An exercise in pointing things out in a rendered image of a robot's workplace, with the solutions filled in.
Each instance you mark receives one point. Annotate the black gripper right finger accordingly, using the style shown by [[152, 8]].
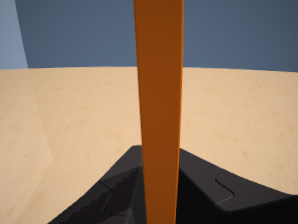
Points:
[[207, 194]]

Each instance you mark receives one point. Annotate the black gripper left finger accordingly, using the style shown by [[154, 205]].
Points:
[[117, 198]]

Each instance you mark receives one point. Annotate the orange bar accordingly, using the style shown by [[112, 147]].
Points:
[[159, 31]]

